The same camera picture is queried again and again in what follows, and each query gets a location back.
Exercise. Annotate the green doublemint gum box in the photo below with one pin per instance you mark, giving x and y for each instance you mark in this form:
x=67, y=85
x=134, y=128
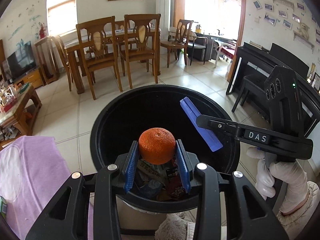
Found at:
x=3, y=207

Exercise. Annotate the black round trash bin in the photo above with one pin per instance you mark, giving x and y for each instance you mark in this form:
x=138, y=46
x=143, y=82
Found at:
x=160, y=119

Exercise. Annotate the tall wooden plant stand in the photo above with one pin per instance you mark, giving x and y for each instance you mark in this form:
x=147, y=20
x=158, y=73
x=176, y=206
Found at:
x=47, y=60

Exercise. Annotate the wooden dining chair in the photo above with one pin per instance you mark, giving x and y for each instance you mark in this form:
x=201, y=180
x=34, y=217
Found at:
x=141, y=42
x=64, y=59
x=98, y=48

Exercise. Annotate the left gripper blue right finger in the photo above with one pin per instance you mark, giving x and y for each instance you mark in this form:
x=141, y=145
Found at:
x=184, y=166

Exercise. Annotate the clear round plastic lid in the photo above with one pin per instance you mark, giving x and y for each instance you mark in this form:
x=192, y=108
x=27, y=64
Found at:
x=11, y=174

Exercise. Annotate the wooden coffee table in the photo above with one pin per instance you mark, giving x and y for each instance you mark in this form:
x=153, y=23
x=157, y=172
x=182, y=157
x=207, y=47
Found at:
x=22, y=115

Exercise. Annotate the black upright piano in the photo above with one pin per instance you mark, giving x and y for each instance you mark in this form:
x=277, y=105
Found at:
x=253, y=67

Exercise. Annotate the white standing air conditioner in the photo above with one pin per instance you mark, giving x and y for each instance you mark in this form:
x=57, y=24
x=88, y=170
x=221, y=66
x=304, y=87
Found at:
x=163, y=7

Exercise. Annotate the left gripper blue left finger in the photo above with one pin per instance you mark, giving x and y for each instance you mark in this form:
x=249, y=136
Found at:
x=130, y=166

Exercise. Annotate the black flat television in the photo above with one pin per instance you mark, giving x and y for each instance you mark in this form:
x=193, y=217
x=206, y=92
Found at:
x=19, y=62

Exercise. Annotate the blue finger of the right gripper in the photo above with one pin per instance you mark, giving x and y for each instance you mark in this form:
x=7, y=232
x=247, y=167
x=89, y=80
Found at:
x=192, y=113

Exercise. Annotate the orange tangerine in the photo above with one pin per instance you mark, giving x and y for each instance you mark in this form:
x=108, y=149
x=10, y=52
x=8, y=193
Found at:
x=157, y=146

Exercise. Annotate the purple tablecloth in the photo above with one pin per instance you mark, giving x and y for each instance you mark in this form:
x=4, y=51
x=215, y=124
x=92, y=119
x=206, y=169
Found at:
x=53, y=202

